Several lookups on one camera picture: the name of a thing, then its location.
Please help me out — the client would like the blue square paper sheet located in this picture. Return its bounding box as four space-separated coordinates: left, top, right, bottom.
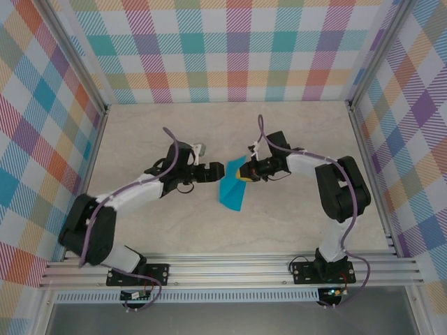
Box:
218 156 247 212

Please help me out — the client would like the circuit board with green light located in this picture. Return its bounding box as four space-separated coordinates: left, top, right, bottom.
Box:
318 287 346 298

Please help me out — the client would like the small dark circuit board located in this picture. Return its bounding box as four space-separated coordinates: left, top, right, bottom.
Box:
119 289 150 302

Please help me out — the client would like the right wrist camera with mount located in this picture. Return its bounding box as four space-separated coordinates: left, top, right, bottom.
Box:
247 140 262 163

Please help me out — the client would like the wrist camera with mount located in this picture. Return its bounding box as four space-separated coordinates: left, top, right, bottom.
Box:
247 140 262 163
190 142 207 165

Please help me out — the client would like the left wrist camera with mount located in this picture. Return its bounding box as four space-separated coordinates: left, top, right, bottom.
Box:
190 142 207 165

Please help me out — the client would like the aluminium mounting rail beam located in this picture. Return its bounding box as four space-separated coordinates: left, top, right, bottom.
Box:
38 251 425 289

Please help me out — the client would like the aluminium table side rail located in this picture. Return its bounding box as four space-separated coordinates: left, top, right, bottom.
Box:
61 106 111 262
347 104 401 258

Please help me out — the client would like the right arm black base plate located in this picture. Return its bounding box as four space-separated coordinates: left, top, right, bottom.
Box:
291 260 357 285

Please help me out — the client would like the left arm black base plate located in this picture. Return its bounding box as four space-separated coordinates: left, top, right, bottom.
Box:
105 262 171 288

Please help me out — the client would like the slotted grey cable duct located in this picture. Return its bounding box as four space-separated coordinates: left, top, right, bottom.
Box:
54 290 324 304

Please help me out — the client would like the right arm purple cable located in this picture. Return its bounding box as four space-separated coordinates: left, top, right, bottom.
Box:
257 114 372 310

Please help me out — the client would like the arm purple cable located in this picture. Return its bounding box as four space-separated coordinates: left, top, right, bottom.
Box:
257 114 372 310
78 127 182 312

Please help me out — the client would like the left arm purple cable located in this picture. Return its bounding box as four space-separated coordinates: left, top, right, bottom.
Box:
78 127 182 312

